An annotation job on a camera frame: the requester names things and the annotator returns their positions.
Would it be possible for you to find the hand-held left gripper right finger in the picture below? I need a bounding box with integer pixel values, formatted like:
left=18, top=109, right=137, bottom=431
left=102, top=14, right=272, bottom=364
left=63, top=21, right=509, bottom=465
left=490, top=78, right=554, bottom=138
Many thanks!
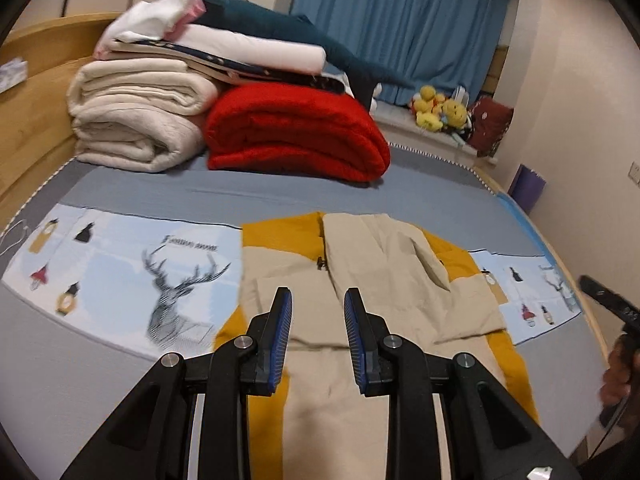
left=344, top=287, right=583, bottom=480

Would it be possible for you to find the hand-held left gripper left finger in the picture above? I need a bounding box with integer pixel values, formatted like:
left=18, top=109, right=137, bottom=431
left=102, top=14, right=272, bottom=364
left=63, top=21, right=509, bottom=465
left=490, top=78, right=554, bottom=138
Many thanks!
left=60, top=286, right=293, bottom=480

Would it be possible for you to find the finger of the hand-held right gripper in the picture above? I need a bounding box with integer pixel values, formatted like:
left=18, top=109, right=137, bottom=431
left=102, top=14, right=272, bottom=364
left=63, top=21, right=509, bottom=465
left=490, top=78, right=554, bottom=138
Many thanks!
left=579, top=275, right=640, bottom=334

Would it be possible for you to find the cream and mustard hooded jacket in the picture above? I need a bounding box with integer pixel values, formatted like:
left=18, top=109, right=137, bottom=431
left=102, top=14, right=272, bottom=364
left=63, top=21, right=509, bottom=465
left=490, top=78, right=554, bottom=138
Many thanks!
left=214, top=211, right=541, bottom=480

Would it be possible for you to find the person's right hand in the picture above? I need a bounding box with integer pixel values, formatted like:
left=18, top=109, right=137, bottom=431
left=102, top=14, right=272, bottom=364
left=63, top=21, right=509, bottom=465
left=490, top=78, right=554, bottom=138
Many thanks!
left=599, top=347, right=640, bottom=412

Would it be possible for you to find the light blue deer print cloth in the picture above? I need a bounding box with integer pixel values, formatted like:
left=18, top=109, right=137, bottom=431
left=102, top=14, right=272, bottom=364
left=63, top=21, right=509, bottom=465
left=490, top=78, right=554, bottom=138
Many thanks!
left=0, top=202, right=587, bottom=361

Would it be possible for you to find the red folded blanket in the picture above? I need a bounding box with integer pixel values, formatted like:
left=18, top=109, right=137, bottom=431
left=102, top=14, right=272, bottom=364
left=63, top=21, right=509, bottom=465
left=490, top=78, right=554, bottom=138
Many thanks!
left=204, top=83, right=392, bottom=184

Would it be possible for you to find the dark red cushion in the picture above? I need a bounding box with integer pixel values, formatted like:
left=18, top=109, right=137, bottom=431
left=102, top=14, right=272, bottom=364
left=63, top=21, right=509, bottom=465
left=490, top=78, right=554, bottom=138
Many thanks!
left=467, top=98, right=515, bottom=157

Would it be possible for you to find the grey sheeted bed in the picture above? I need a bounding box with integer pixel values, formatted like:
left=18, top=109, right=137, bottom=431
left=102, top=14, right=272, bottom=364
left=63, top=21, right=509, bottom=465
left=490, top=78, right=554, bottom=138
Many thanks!
left=0, top=142, right=617, bottom=480

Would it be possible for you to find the white window sill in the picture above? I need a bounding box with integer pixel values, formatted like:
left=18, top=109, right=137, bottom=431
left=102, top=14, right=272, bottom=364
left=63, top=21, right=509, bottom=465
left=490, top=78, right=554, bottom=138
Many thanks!
left=374, top=99, right=497, bottom=167

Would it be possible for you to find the yellow plush toy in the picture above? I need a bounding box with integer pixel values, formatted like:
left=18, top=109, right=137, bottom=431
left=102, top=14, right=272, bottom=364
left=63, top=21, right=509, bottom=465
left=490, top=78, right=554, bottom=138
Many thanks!
left=412, top=84, right=447, bottom=132
left=439, top=98, right=472, bottom=137

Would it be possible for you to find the navy trimmed folded sheet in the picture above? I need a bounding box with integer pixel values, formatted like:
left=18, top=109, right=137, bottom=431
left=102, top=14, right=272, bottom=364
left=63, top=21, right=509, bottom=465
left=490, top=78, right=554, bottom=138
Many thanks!
left=106, top=39, right=347, bottom=95

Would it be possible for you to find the cream folded blanket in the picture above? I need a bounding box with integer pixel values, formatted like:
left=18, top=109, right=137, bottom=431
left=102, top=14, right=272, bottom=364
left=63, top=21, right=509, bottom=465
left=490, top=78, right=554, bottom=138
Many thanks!
left=66, top=57, right=227, bottom=174

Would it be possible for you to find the white folded quilt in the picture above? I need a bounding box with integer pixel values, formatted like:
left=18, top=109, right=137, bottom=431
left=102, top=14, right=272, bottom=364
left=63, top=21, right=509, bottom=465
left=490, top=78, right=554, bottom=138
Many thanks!
left=169, top=24, right=329, bottom=77

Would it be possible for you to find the teal plush shark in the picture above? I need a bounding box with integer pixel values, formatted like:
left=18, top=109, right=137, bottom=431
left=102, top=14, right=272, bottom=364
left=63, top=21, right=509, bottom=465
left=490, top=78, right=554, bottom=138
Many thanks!
left=199, top=0, right=417, bottom=112

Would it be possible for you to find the wooden headboard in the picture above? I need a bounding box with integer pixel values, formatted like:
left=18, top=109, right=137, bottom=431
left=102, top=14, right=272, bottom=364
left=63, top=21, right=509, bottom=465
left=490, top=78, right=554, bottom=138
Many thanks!
left=0, top=12, right=124, bottom=232

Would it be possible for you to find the blue curtain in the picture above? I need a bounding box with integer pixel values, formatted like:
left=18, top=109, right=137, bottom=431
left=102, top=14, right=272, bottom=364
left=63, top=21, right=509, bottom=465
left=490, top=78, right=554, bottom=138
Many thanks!
left=289, top=0, right=512, bottom=107

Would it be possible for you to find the tissue pack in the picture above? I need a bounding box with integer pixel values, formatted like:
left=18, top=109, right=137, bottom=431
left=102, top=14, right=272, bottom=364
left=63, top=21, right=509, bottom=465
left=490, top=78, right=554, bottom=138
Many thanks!
left=0, top=59, right=29, bottom=94

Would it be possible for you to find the white cable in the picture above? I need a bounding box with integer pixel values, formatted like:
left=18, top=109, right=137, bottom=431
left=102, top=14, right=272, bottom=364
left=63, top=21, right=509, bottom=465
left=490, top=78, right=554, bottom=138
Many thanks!
left=0, top=219, right=32, bottom=257

